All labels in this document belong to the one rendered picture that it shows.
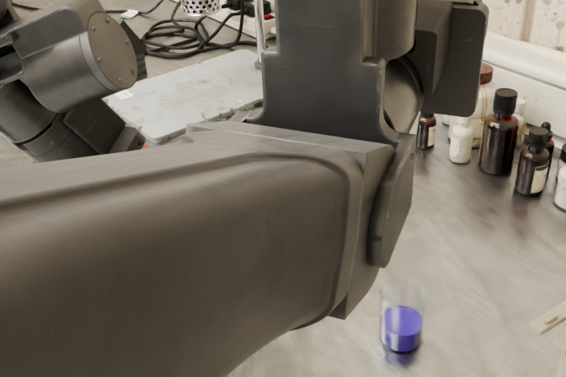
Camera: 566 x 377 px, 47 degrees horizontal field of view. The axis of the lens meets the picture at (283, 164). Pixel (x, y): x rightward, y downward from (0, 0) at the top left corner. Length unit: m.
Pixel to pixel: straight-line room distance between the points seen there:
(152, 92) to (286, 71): 0.86
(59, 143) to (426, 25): 0.32
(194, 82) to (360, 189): 0.94
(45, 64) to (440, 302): 0.44
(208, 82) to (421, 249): 0.53
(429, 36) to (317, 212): 0.16
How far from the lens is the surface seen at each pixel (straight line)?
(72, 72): 0.48
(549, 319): 0.51
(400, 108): 0.30
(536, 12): 0.99
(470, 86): 0.39
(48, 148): 0.54
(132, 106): 1.08
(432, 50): 0.33
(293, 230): 0.17
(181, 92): 1.11
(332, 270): 0.20
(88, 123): 0.55
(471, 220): 0.81
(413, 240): 0.77
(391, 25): 0.28
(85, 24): 0.47
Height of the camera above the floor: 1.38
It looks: 32 degrees down
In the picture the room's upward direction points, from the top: 3 degrees counter-clockwise
